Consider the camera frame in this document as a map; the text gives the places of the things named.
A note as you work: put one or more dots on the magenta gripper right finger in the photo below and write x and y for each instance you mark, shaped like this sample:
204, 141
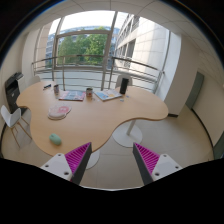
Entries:
153, 166

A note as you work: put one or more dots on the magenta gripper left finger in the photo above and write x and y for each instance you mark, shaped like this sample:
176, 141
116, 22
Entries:
70, 166

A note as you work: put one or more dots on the mint green computer mouse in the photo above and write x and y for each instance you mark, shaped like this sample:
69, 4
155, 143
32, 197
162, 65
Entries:
55, 139

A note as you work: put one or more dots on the wooden curved table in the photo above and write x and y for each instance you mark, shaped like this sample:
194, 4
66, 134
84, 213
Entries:
91, 120

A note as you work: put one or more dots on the pink magazine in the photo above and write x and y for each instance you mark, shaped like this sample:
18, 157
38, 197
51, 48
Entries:
73, 95

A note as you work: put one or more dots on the brown mug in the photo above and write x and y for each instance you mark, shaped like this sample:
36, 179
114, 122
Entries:
89, 92

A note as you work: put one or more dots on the blue open magazine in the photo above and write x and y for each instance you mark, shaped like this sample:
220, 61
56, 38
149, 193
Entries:
107, 94

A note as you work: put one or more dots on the grey patterned cup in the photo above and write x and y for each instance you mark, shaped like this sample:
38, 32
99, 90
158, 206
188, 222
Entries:
56, 89

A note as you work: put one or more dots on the black tall speaker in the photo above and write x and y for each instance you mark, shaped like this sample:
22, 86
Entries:
124, 85

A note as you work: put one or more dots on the white chair far left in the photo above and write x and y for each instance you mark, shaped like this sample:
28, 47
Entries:
33, 80

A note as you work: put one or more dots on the grey door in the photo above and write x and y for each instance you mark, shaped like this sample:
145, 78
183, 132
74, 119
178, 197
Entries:
196, 88

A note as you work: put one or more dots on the metal railing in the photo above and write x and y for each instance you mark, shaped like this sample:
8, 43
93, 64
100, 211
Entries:
81, 71

